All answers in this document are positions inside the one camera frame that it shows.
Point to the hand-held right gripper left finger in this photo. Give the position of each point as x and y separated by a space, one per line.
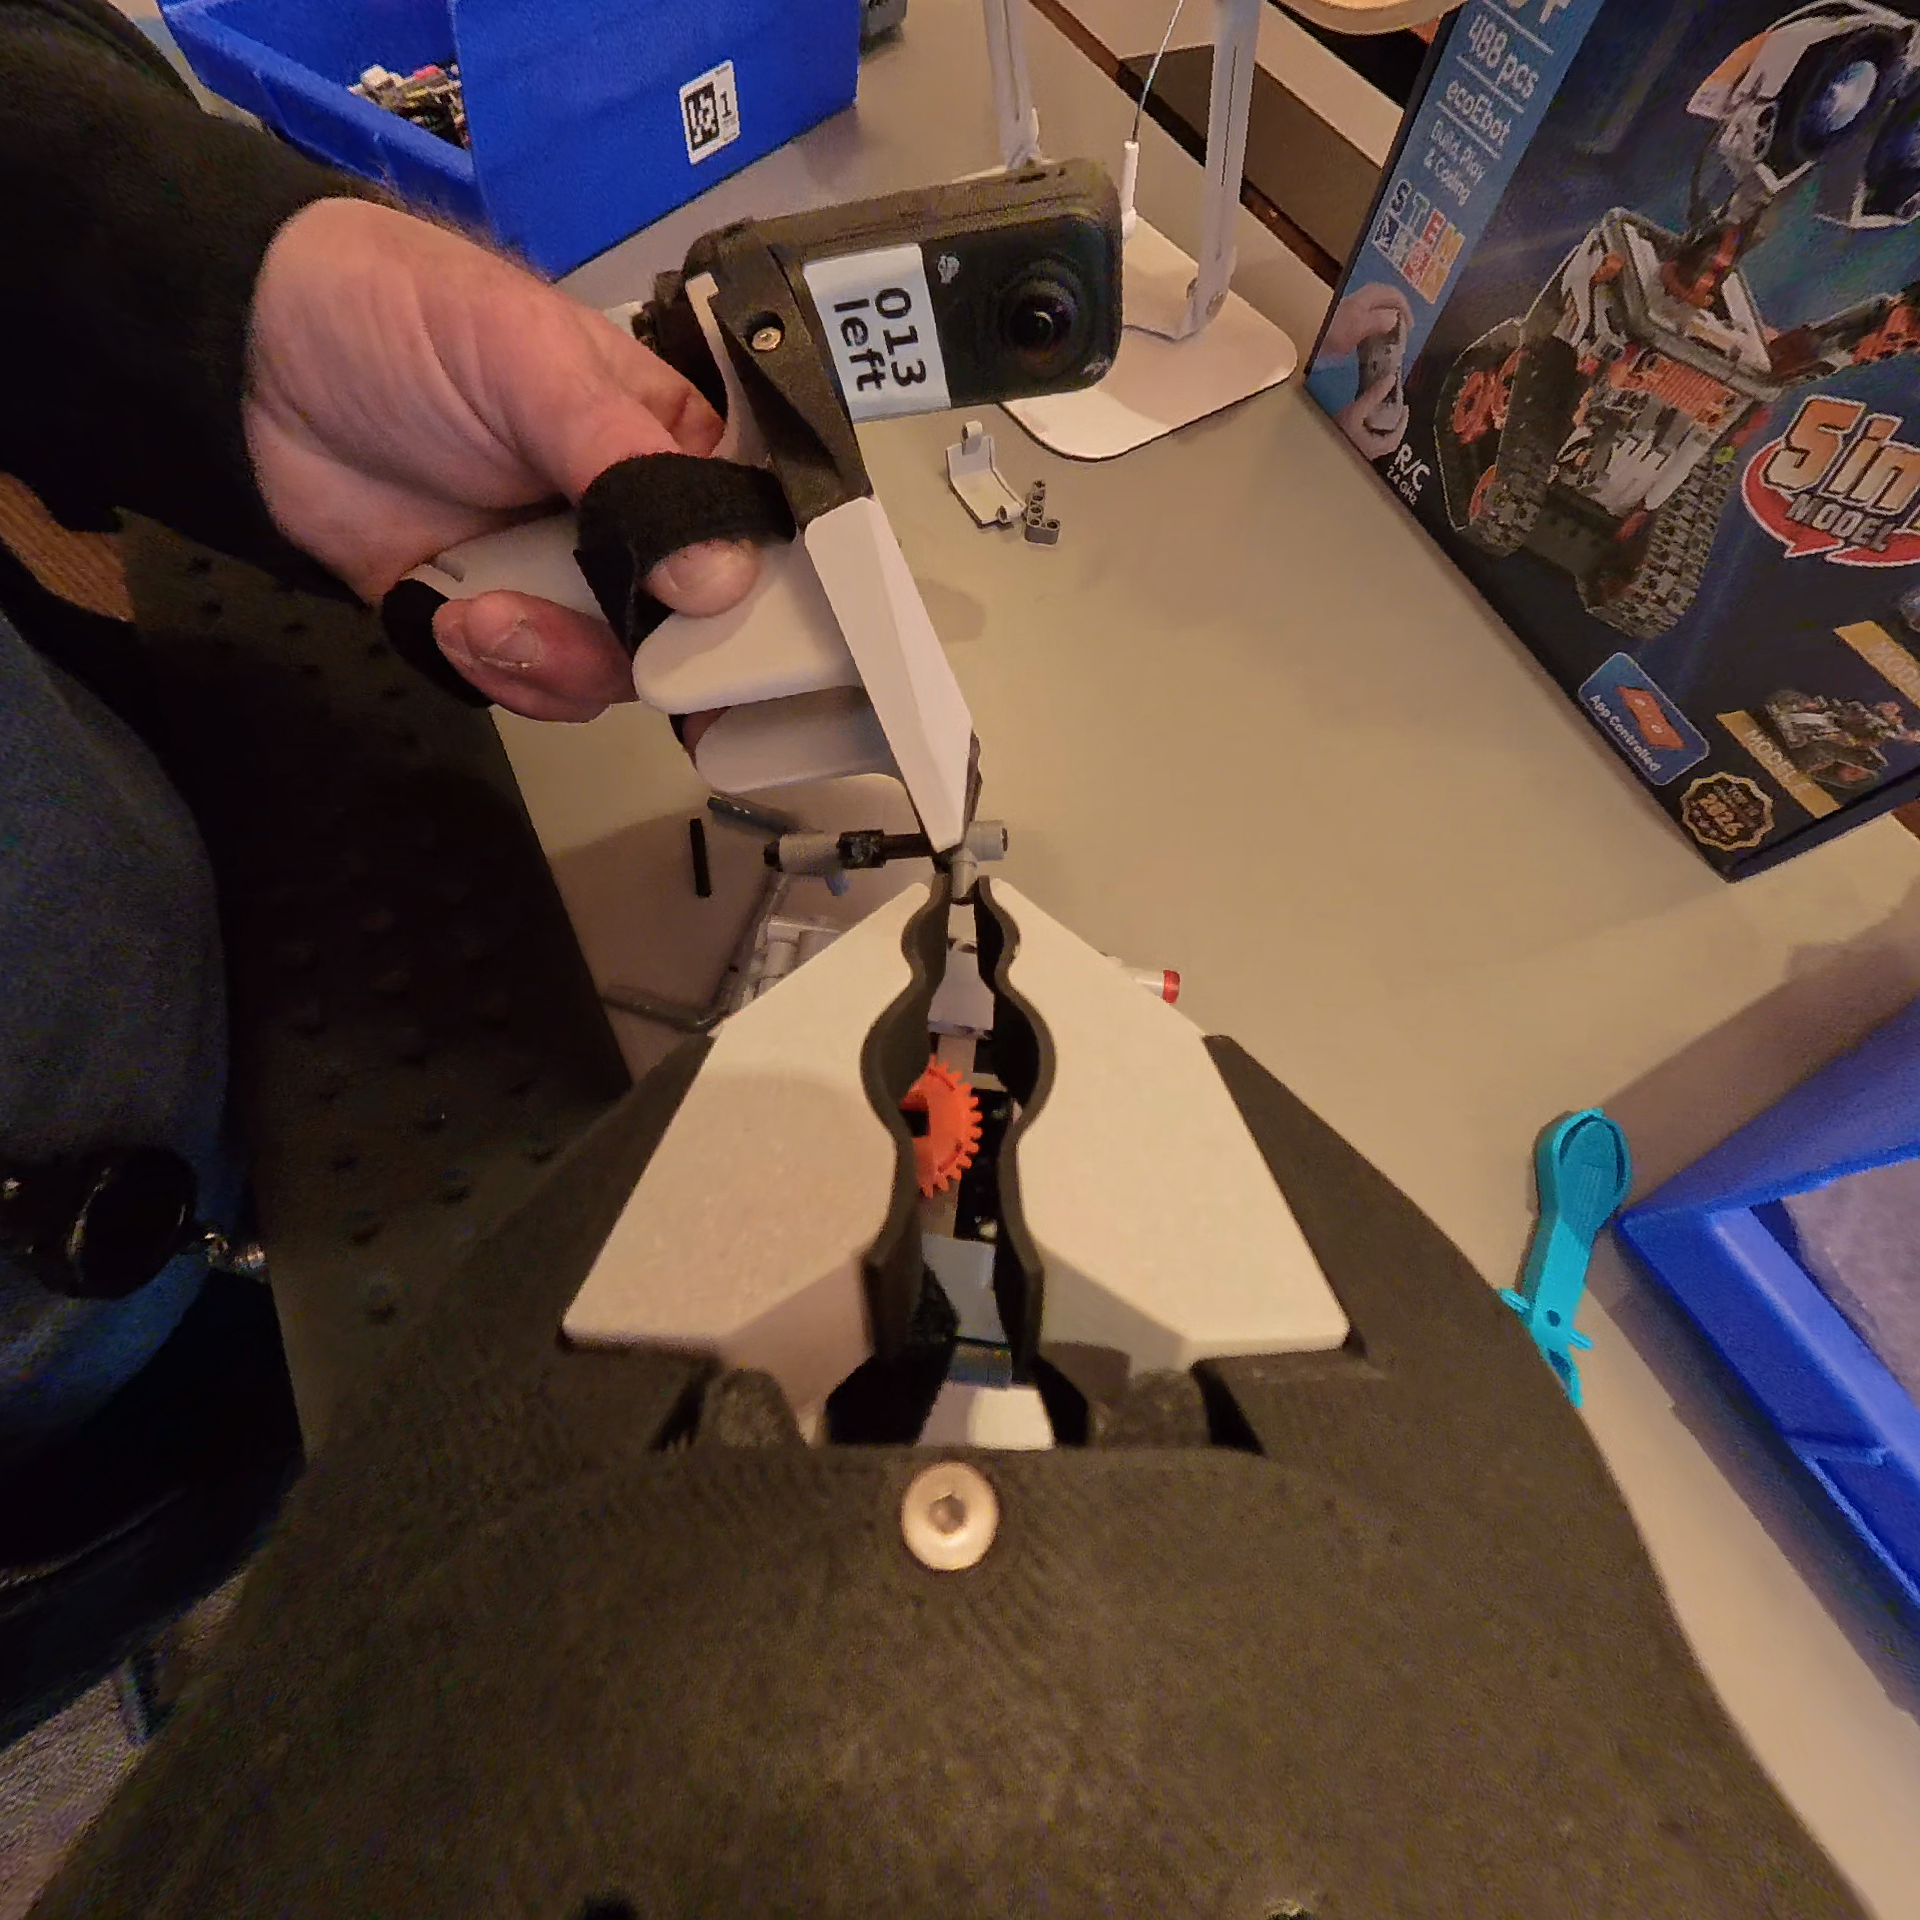
735 1184

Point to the robot building kit box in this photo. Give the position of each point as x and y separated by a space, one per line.
1621 451

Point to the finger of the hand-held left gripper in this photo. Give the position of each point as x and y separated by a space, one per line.
892 662

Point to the pile of brick parts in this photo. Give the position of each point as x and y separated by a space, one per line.
412 99

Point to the person's left hand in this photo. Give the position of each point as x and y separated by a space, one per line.
422 388

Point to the dark grey angled beam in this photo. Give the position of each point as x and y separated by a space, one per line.
1044 513

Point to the grey orange brick assembly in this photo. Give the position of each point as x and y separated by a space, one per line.
945 1124

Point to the blue plastic bin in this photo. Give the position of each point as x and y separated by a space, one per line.
600 120
1771 1320

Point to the black perforated panel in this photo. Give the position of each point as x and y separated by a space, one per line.
405 902

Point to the black round knob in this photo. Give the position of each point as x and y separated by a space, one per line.
107 1218

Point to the white curved panel piece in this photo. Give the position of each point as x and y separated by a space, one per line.
984 473

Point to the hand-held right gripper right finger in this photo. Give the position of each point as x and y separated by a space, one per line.
1185 1184

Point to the small black axle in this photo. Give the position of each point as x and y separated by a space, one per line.
700 856

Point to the grey axle connector piece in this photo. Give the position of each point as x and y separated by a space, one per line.
809 854

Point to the person's left forearm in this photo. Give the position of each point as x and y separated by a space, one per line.
135 225

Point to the small grey pin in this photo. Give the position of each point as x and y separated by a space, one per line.
744 814

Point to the white desk stand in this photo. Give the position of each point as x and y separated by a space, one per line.
1171 376

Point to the teal brick separator tool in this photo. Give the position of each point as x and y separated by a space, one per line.
1575 1184

